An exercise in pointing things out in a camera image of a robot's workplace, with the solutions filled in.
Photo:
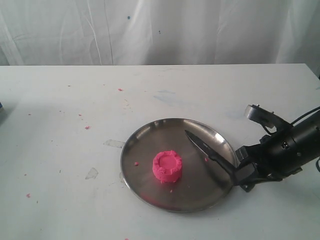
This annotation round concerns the clear tape piece upper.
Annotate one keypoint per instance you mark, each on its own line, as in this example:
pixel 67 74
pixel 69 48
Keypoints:
pixel 114 143

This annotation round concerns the clear tape piece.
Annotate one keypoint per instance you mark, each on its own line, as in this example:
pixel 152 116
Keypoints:
pixel 114 143
pixel 92 174

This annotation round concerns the pink dough lump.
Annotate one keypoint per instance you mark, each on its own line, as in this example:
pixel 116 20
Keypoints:
pixel 167 166

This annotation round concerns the black knife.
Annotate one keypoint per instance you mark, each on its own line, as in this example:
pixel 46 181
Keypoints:
pixel 211 154

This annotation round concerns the round steel plate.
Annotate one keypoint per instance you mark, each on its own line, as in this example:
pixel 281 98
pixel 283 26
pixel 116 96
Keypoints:
pixel 203 182

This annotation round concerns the clear tape piece lower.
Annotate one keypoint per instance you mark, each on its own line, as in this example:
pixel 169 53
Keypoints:
pixel 92 174

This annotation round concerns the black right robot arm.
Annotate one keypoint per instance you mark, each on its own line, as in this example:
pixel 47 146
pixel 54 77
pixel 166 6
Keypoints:
pixel 310 129

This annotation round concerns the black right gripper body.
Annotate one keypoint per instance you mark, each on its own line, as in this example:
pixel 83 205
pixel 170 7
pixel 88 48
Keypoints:
pixel 276 157

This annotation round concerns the white backdrop curtain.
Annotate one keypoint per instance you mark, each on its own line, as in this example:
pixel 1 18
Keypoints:
pixel 159 32

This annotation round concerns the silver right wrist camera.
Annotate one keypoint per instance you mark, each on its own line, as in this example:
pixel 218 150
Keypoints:
pixel 265 118

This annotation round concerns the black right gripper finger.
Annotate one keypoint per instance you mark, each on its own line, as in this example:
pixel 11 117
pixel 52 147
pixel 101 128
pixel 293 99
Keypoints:
pixel 248 155
pixel 249 175

